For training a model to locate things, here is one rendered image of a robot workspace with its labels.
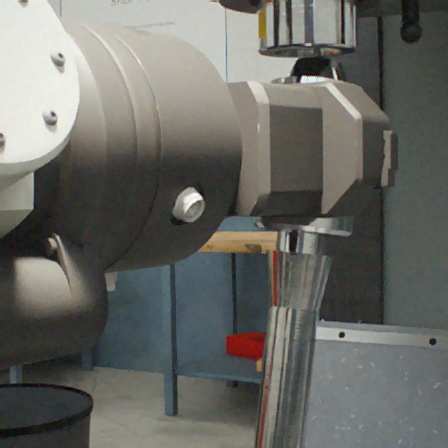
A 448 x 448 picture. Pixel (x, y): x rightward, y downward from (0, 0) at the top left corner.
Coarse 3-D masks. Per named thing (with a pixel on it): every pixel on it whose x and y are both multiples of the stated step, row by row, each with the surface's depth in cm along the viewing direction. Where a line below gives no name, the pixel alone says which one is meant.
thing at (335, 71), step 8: (296, 64) 43; (304, 64) 42; (312, 64) 42; (320, 64) 42; (328, 64) 42; (336, 64) 42; (296, 72) 42; (304, 72) 42; (312, 72) 42; (320, 72) 42; (328, 72) 42; (336, 72) 42; (344, 72) 43; (344, 80) 42
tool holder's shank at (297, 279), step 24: (288, 240) 42; (312, 240) 42; (288, 264) 41; (312, 264) 41; (288, 288) 42; (312, 288) 42; (288, 312) 42; (312, 312) 42; (288, 336) 41; (312, 336) 42; (264, 360) 42; (288, 360) 42; (312, 360) 42; (264, 384) 42; (288, 384) 42; (264, 408) 42; (288, 408) 41; (264, 432) 42; (288, 432) 41
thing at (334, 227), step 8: (352, 216) 42; (256, 224) 42; (264, 224) 42; (272, 224) 41; (280, 224) 41; (288, 224) 41; (296, 224) 41; (304, 224) 41; (312, 224) 41; (320, 224) 41; (328, 224) 41; (336, 224) 41; (344, 224) 41; (320, 232) 41; (328, 232) 41; (336, 232) 41; (344, 232) 42
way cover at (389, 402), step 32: (320, 352) 82; (352, 352) 80; (384, 352) 79; (416, 352) 78; (320, 384) 80; (352, 384) 79; (384, 384) 78; (416, 384) 77; (320, 416) 79; (384, 416) 77; (416, 416) 76
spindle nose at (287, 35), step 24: (264, 0) 41; (288, 0) 41; (312, 0) 40; (336, 0) 41; (288, 24) 41; (312, 24) 40; (336, 24) 41; (264, 48) 42; (288, 48) 41; (312, 48) 44; (336, 48) 42
